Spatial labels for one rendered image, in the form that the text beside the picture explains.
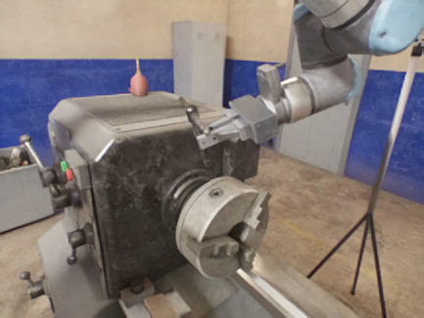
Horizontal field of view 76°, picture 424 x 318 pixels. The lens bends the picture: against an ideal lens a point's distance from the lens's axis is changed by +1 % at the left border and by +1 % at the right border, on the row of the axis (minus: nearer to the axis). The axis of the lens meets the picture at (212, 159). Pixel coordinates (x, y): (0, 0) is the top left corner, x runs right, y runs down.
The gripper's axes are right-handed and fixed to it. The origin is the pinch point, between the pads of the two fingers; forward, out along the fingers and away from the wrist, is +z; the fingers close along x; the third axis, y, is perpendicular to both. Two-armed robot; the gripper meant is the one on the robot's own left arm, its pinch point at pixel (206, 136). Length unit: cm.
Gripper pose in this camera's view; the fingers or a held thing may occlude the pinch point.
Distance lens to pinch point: 56.6
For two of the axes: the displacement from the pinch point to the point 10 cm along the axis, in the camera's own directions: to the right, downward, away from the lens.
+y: 2.7, 7.9, 5.6
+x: -2.9, -4.8, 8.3
